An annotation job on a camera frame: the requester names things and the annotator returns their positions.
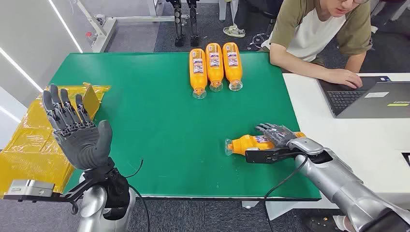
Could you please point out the black flat device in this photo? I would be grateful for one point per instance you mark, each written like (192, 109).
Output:
(406, 159)

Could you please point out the yellow film wrapped cardboard box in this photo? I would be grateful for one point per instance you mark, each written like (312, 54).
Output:
(25, 144)

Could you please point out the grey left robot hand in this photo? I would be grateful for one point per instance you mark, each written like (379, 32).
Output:
(80, 144)

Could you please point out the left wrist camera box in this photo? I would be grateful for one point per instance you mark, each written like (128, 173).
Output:
(29, 188)

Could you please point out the white metal stand frame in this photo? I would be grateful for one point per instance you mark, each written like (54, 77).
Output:
(105, 30)

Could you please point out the beige shoe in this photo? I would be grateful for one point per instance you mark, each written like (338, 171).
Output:
(234, 31)

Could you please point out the person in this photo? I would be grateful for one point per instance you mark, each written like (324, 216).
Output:
(307, 32)

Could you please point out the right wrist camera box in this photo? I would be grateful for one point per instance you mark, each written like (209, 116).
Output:
(259, 156)

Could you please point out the green table cover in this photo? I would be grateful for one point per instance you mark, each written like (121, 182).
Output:
(160, 128)

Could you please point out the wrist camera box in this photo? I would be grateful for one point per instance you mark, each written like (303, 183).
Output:
(29, 188)
(259, 156)

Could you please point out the white furniture leg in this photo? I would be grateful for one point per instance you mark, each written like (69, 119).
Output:
(223, 9)

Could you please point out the person's right hand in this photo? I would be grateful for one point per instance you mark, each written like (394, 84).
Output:
(344, 77)

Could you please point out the black humanoid robot leg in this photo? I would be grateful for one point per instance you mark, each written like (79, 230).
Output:
(178, 19)
(193, 19)

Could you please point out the grey laptop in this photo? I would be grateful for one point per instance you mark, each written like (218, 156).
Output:
(371, 105)

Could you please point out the red knob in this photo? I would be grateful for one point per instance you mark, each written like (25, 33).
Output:
(88, 34)

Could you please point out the black shoe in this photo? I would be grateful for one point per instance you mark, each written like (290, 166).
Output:
(317, 224)

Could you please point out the white desk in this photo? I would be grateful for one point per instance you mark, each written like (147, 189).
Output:
(352, 144)

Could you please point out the orange juice bottle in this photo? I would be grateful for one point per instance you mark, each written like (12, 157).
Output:
(198, 76)
(214, 72)
(233, 72)
(246, 144)

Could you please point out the person's right forearm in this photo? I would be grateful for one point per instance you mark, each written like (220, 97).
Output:
(294, 64)

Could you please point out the person's left forearm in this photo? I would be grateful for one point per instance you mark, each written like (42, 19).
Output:
(355, 62)

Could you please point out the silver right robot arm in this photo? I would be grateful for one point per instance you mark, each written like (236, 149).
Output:
(342, 185)

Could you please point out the person's lower leg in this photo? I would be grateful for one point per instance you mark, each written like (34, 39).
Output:
(341, 222)

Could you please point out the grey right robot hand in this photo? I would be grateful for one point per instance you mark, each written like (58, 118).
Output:
(278, 134)

